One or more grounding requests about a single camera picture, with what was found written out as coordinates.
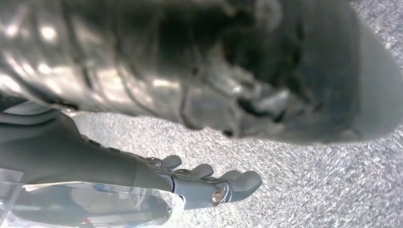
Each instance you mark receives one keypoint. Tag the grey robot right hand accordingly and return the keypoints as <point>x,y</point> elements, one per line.
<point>63,157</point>

